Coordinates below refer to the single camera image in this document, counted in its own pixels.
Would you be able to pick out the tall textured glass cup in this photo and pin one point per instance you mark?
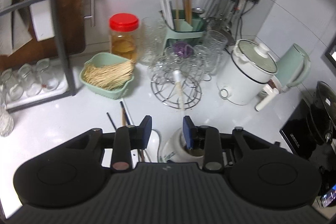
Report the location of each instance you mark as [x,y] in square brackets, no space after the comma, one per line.
[151,36]

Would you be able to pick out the black thin chopstick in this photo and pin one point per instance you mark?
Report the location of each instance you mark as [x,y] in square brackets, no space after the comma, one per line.
[111,121]

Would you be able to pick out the white electric cooker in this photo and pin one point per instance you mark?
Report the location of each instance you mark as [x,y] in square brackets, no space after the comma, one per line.
[246,71]

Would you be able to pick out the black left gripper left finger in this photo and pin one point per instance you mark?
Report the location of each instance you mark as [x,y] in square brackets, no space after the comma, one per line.
[128,138]

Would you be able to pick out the green plastic basket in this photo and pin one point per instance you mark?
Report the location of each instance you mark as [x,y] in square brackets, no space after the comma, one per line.
[100,60]

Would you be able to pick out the brown wooden spoon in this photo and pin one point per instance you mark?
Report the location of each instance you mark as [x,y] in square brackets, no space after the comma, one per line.
[141,155]

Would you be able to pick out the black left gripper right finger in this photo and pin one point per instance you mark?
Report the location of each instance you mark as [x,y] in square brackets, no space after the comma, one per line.
[206,138]

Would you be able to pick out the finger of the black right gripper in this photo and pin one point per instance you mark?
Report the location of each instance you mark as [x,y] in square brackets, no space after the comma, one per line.
[229,157]

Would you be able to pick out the mint green kettle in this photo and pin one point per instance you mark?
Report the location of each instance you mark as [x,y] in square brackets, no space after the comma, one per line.
[293,67]

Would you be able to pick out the white cutting board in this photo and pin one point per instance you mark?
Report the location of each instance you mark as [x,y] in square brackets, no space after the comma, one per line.
[42,20]

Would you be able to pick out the long white chopstick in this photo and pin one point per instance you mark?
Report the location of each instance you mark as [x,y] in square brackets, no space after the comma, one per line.
[128,111]

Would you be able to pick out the textured glass mug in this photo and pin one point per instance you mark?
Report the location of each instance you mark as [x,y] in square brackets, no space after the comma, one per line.
[215,42]

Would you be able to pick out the white ceramic spoon black rim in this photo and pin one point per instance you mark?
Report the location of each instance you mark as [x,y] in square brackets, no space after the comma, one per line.
[152,151]

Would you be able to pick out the white speckled chopstick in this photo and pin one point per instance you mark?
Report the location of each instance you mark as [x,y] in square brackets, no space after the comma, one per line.
[178,83]

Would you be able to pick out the green utensil holder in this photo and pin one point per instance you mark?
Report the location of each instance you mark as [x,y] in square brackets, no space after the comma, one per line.
[189,33]

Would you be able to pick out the red lid plastic jar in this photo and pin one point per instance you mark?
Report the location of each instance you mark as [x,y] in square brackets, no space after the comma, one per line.
[123,36]

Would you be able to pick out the brown wooden chopstick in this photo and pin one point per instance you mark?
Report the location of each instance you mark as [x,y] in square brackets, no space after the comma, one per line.
[123,117]

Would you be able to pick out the chrome wire cup rack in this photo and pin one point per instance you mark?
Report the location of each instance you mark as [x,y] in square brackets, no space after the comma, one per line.
[194,70]

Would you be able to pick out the white drip tray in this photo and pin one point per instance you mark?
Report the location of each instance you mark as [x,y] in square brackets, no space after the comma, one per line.
[25,100]

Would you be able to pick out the upside-down drinking glass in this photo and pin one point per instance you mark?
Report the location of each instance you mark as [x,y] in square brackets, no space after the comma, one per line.
[29,80]
[12,85]
[47,75]

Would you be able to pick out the white Starbucks ceramic jar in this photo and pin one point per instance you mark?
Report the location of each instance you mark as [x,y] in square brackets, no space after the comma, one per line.
[175,150]

